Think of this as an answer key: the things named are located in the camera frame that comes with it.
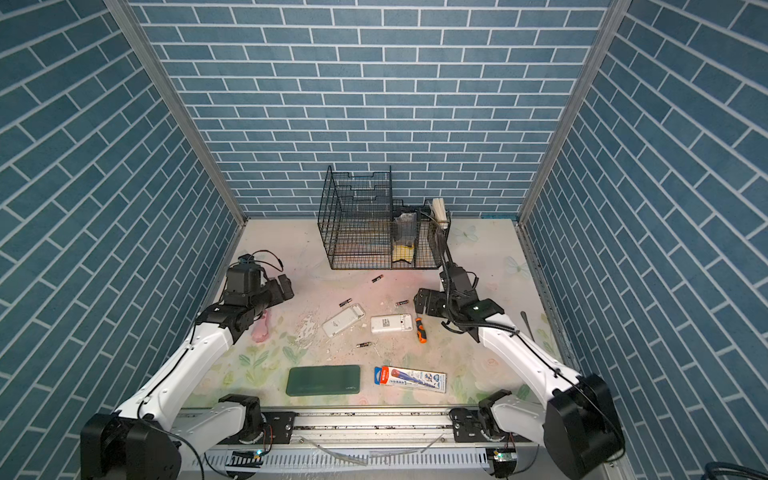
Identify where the pink handled scraper tool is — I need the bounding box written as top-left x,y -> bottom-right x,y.
251,311 -> 270,344

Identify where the metal spoon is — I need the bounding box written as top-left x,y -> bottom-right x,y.
520,310 -> 535,343

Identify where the orange black screwdriver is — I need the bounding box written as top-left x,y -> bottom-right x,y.
415,317 -> 427,344

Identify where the toothpaste box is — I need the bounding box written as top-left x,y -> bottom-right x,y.
374,366 -> 447,394

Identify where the aluminium front rail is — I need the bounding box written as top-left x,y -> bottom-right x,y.
122,406 -> 625,451

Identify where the white remote control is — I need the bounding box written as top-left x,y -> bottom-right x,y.
370,314 -> 413,334

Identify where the grey remote with teal buttons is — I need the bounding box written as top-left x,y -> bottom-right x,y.
322,304 -> 366,338

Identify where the black corrugated cable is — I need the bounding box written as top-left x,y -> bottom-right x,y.
434,224 -> 454,283

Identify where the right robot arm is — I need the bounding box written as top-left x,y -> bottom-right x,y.
414,263 -> 626,479

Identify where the white block in basket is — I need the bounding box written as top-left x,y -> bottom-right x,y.
431,198 -> 450,230

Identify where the dark green rectangular case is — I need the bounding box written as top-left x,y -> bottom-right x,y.
285,365 -> 361,397

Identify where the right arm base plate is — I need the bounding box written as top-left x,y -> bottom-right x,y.
448,407 -> 524,443

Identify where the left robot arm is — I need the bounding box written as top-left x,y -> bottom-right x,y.
80,254 -> 294,479

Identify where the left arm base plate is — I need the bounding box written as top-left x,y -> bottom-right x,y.
218,411 -> 297,446

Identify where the yellow item in basket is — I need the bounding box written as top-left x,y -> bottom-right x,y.
391,240 -> 416,265

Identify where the black wire mesh basket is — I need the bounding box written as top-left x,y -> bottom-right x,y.
318,167 -> 452,270

